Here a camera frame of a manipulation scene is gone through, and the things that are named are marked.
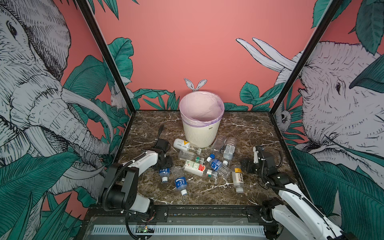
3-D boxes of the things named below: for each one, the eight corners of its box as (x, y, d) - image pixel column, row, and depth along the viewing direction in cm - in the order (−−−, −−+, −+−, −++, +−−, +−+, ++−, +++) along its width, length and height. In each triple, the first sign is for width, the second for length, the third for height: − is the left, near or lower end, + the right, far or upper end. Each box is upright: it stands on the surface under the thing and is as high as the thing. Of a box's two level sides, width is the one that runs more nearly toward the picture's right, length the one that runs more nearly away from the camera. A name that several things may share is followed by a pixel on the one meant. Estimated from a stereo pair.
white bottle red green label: (184, 171, 91) (183, 166, 85) (186, 164, 94) (186, 159, 88) (202, 177, 89) (203, 172, 83) (204, 170, 91) (205, 165, 86)
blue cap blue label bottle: (223, 182, 87) (225, 178, 82) (204, 163, 94) (205, 159, 89) (231, 174, 90) (233, 170, 85) (212, 156, 97) (213, 152, 92)
